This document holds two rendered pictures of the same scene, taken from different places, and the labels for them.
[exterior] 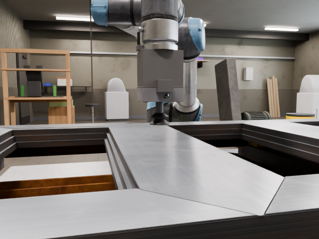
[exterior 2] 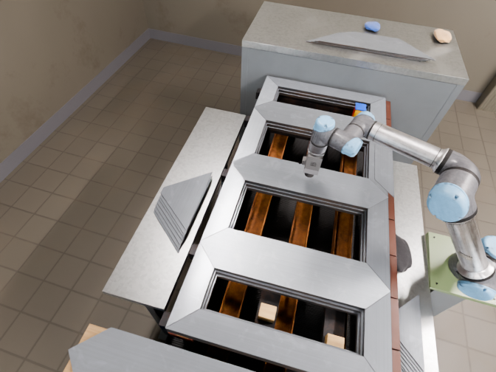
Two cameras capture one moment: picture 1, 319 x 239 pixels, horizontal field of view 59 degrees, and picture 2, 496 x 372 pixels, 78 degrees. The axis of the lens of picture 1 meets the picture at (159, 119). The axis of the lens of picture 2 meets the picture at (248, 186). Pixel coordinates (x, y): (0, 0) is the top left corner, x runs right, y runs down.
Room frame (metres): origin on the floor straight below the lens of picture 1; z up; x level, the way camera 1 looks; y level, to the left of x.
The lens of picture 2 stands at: (0.74, -0.97, 1.97)
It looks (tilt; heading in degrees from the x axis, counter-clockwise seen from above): 52 degrees down; 115
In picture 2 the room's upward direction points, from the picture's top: 4 degrees clockwise
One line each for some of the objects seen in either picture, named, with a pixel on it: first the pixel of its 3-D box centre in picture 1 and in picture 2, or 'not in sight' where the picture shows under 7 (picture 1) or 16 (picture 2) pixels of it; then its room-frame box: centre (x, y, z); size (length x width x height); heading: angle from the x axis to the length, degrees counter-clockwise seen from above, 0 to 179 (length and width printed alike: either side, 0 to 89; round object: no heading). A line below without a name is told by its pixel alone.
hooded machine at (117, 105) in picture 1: (117, 99); not in sight; (9.82, 1.48, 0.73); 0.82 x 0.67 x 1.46; 102
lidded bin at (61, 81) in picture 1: (65, 82); not in sight; (9.64, 3.20, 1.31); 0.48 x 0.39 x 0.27; 102
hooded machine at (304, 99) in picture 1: (315, 104); not in sight; (6.71, -3.70, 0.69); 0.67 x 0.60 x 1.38; 9
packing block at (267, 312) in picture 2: not in sight; (267, 312); (0.69, -0.61, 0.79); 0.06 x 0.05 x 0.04; 14
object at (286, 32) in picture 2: not in sight; (351, 38); (0.43, 1.10, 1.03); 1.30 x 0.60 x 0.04; 14
